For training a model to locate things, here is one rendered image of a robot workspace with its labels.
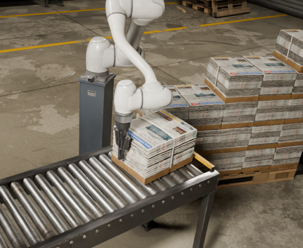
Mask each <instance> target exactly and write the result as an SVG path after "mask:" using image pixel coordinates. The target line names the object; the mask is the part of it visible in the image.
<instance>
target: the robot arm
mask: <svg viewBox="0 0 303 248"><path fill-rule="evenodd" d="M164 12H165V3H164V0H106V15H107V20H108V23H109V26H110V30H111V33H112V37H113V40H114V42H115V44H110V41H109V40H108V39H106V38H104V37H101V36H98V37H94V38H92V39H91V41H90V42H89V44H88V47H87V52H86V72H85V73H84V74H83V75H81V79H88V81H89V82H92V81H97V82H101V83H105V82H106V80H108V79H109V78H110V77H111V76H112V75H114V73H113V72H109V68H111V67H137V68H138V69H139V70H140V71H141V72H142V73H143V75H144V77H145V80H146V81H145V84H144V85H143V86H142V89H139V88H136V86H135V84H134V82H133V81H131V80H121V81H119V82H118V83H117V86H116V90H115V96H114V105H115V120H116V127H114V130H115V139H116V145H117V146H118V160H121V159H124V151H125V150H127V148H128V145H129V141H130V139H131V136H129V135H128V134H129V132H128V130H129V128H130V123H131V121H132V116H133V110H137V109H147V110H154V109H162V108H166V107H168V106H169V105H170V104H171V103H172V101H173V93H172V92H171V90H169V89H168V88H164V87H163V86H162V84H161V83H160V82H158V80H157V77H156V75H155V72H154V71H153V69H152V68H151V66H150V65H149V64H148V63H147V62H146V61H145V51H144V49H143V48H142V47H141V46H140V45H139V43H140V41H141V38H142V36H143V33H144V31H145V29H146V27H147V25H148V24H149V23H151V22H152V21H154V20H157V19H159V18H161V17H162V16H163V15H164ZM127 18H131V20H130V23H129V26H128V29H127V32H126V35H125V23H126V19H127Z"/></svg>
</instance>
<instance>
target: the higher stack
mask: <svg viewBox="0 0 303 248"><path fill-rule="evenodd" d="M275 51H276V52H278V53H279V54H281V55H283V56H284V57H286V59H289V60H291V61H292V62H294V63H296V64H297V65H299V66H301V67H303V30H280V33H279V35H278V39H277V43H276V47H275ZM275 58H276V59H277V60H279V61H280V62H282V63H283V64H285V65H286V66H288V67H289V68H291V69H292V70H293V71H295V72H296V73H297V76H296V79H295V82H294V85H293V89H292V92H291V93H292V94H303V72H299V71H297V70H295V69H294V68H292V67H291V66H289V65H288V64H286V63H285V62H283V61H281V60H280V59H278V58H277V57H275ZM286 111H287V113H286V117H285V119H286V120H289V119H302V118H303V98H299V99H290V100H289V104H288V106H287V110H286ZM298 141H303V123H295V124H283V128H282V130H281V133H280V137H279V140H278V143H287V142H298ZM302 151H303V145H297V146H288V147H278V148H275V151H274V158H273V160H272V163H271V165H272V166H273V165H280V164H289V163H298V162H299V161H300V157H301V154H302ZM296 170H297V166H295V167H287V168H278V169H269V175H268V178H267V183H269V182H276V181H283V180H291V179H294V175H295V172H296Z"/></svg>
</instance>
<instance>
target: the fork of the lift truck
mask: <svg viewBox="0 0 303 248"><path fill-rule="evenodd" d="M297 174H303V164H298V166H297V170H296V172H295V175H297ZM252 178H253V176H251V177H243V178H234V179H226V180H219V181H218V184H224V183H233V182H243V181H250V180H252Z"/></svg>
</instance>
